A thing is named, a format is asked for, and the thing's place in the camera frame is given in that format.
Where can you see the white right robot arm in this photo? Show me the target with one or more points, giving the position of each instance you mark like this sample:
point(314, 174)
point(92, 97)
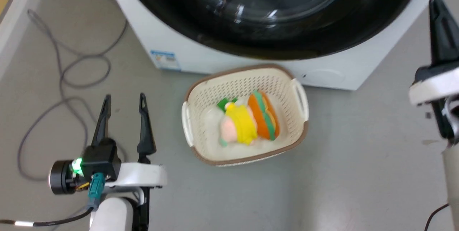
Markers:
point(452, 184)

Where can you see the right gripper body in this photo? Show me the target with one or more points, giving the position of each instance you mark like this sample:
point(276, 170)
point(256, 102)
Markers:
point(435, 85)

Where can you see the cream plastic laundry basket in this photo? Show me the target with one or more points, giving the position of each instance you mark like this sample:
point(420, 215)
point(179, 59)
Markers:
point(204, 94)

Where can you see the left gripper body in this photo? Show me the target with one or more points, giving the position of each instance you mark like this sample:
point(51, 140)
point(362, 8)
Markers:
point(102, 161)

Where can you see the black round washing machine door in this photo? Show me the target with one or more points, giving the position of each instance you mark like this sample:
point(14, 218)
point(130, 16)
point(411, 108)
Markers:
point(215, 23)

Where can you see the orange green burger plush toy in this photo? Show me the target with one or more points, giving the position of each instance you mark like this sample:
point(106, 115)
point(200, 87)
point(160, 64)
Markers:
point(263, 116)

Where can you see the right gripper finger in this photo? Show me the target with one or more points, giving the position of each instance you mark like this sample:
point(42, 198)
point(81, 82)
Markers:
point(443, 33)

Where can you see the yellow pink plush doll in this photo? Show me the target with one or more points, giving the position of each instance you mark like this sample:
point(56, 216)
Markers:
point(242, 123)

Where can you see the blue energy label sticker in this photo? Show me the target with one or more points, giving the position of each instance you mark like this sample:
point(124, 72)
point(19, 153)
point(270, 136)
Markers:
point(165, 60)

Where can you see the white washing machine body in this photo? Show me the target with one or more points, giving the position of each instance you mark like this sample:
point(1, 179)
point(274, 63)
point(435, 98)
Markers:
point(362, 62)

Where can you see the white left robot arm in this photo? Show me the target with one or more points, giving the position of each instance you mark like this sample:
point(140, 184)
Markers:
point(113, 211)

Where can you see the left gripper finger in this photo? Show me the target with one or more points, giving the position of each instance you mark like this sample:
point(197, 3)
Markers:
point(102, 123)
point(145, 130)

